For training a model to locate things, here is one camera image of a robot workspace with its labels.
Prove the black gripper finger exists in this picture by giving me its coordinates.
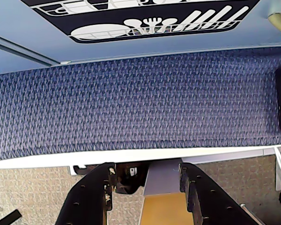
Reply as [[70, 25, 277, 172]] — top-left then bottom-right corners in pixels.
[[178, 162, 259, 225], [55, 162, 117, 225]]

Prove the gray yellow desk support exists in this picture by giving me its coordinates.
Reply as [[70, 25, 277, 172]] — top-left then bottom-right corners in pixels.
[[138, 161, 190, 225]]

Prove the black flat bar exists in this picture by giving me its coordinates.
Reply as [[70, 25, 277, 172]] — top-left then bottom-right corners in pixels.
[[0, 209, 23, 225]]

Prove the light blue toy kitchen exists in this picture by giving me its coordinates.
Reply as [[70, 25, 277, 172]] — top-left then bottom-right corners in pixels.
[[0, 0, 281, 76]]

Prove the gold dishwasher door handle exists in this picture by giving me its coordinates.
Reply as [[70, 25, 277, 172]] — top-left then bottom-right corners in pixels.
[[267, 11, 281, 35]]

